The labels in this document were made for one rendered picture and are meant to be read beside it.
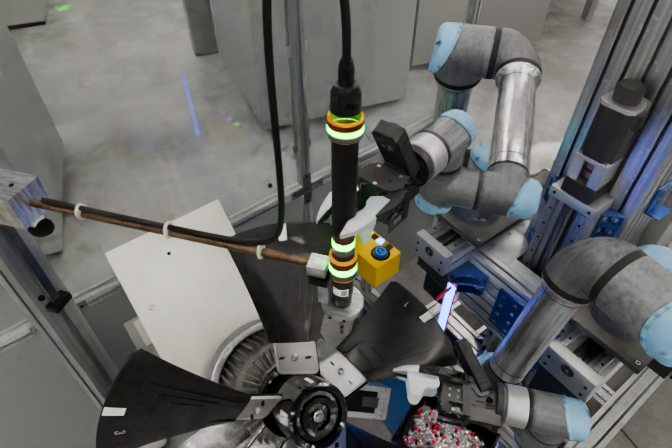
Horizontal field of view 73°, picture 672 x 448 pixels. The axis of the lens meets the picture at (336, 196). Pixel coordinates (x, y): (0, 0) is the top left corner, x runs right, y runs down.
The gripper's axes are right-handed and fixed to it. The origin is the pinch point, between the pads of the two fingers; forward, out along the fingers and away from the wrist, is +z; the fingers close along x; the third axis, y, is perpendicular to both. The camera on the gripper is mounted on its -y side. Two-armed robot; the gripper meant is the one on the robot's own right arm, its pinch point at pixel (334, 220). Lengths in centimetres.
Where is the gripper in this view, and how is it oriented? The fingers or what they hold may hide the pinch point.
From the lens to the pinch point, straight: 62.1
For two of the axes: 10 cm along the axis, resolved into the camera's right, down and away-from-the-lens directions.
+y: 0.0, 7.5, 6.6
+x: -7.6, -4.3, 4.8
